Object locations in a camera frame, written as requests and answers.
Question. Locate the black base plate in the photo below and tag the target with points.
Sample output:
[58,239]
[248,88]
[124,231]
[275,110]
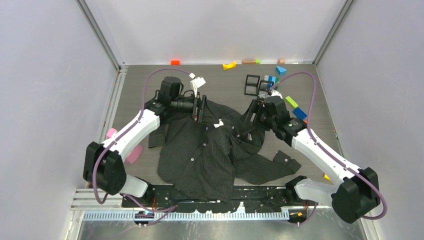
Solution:
[254,199]

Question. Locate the blue lego brick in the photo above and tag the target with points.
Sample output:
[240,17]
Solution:
[299,113]

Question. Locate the black pinstriped shirt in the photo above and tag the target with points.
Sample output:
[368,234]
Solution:
[203,161]

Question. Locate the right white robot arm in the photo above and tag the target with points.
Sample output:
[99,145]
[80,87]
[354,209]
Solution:
[353,191]

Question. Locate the brown wooden block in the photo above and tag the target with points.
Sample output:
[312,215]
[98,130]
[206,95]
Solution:
[249,61]

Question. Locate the yellow arch block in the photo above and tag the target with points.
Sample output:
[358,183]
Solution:
[227,66]

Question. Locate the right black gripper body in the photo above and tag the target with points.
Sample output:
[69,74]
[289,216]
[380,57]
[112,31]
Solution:
[262,121]

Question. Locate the blue green block stack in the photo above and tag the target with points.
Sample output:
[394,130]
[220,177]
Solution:
[269,81]

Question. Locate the black brooch box right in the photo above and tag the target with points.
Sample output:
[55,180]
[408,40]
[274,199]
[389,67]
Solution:
[264,88]

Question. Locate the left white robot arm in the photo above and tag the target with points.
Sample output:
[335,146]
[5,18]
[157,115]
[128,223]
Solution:
[104,162]

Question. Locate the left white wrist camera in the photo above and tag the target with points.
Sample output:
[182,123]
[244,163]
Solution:
[196,82]

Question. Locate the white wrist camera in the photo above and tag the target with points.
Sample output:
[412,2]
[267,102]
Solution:
[275,93]
[196,82]

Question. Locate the orange round brooch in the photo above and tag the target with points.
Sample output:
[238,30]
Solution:
[219,124]

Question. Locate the black brooch box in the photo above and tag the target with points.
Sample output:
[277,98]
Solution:
[251,86]
[264,88]

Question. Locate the black brooch box left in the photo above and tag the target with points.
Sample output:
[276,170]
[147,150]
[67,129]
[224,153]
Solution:
[251,86]

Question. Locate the lime green brick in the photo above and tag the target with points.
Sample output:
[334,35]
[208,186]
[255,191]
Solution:
[293,103]

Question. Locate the blue wedge block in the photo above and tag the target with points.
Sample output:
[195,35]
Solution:
[281,71]

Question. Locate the red block at wall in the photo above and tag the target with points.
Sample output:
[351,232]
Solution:
[175,62]

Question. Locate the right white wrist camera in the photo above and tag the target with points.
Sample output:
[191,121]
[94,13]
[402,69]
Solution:
[275,93]

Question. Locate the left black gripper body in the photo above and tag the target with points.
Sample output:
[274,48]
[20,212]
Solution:
[187,105]

